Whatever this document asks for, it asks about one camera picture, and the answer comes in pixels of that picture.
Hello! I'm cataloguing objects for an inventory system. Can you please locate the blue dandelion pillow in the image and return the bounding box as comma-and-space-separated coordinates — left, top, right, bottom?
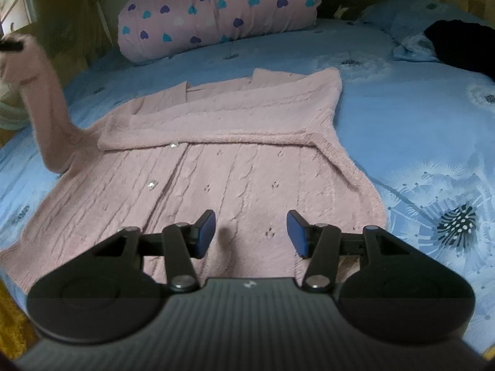
358, 0, 495, 62

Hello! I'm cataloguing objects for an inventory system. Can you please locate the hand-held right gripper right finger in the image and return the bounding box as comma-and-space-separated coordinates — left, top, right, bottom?
286, 209, 407, 293

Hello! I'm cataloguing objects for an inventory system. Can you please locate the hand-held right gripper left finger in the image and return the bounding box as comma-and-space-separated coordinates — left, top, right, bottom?
91, 209, 216, 293

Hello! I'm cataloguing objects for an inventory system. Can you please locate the blue dandelion bed sheet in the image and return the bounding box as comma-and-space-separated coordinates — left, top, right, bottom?
0, 17, 495, 279

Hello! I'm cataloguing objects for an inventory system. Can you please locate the pink heart-print quilt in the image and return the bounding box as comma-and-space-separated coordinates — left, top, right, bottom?
117, 0, 322, 62

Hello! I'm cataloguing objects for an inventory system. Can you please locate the black cloth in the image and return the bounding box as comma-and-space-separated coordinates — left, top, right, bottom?
423, 19, 495, 83

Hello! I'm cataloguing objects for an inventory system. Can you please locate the pink knit cardigan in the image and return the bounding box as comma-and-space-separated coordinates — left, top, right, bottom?
0, 33, 388, 284

